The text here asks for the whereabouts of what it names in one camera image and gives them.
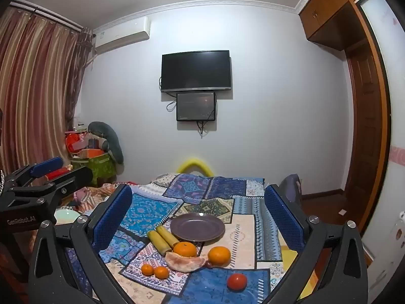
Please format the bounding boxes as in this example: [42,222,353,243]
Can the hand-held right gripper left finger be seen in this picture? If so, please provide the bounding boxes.
[28,183,140,304]

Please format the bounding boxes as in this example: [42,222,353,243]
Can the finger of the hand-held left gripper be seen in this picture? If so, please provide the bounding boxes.
[19,167,94,216]
[6,156,65,191]

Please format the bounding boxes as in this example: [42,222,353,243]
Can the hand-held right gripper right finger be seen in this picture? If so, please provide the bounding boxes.
[264,184,369,304]

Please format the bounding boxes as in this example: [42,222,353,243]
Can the yellow corn cob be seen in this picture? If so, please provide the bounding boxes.
[156,225,181,249]
[147,230,173,256]

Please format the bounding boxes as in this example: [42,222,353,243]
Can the large orange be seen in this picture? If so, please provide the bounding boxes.
[208,246,232,267]
[173,241,197,258]

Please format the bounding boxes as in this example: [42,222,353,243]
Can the red tomato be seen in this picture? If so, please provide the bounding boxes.
[227,273,248,291]

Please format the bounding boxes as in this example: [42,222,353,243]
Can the purple plate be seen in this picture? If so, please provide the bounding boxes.
[170,213,226,243]

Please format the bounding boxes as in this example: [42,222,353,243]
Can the peeled pomelo piece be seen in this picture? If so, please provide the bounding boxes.
[165,252,206,273]

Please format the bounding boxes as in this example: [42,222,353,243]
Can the red and blue box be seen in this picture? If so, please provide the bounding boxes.
[45,168,69,180]

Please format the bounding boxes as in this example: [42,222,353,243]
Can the orange box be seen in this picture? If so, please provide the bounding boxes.
[80,148,106,158]

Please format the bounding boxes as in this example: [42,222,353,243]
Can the red gift boxes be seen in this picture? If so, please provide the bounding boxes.
[65,129,90,156]

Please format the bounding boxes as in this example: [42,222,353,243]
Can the dark chair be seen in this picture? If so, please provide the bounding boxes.
[278,174,303,204]

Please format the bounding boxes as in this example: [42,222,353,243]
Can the pale green bowl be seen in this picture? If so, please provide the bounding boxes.
[54,208,82,225]

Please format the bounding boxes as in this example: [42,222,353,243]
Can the blue patchwork blanket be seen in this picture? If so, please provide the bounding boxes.
[57,173,305,304]

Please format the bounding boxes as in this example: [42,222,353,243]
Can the striped brown curtain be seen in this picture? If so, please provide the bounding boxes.
[0,5,83,178]

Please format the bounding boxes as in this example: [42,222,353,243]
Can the dark sheer curtain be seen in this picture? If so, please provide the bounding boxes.
[65,28,96,130]

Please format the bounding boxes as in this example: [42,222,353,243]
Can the brown wooden door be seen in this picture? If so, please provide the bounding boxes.
[343,3,392,229]

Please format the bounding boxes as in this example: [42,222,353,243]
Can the white air conditioner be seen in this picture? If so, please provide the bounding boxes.
[94,17,152,54]

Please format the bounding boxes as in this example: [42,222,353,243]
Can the white sliding wardrobe door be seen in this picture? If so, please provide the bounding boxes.
[361,0,405,279]

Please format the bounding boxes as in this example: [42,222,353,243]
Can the wooden overhead cabinet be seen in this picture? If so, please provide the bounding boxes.
[299,0,374,51]

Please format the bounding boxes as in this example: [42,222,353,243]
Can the yellow foam ring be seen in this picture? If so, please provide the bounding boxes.
[176,157,214,177]

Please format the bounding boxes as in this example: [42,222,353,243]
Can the small black wall screen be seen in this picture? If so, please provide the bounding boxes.
[176,92,217,122]

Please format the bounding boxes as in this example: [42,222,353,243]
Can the black wall television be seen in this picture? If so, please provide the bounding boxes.
[161,50,233,93]

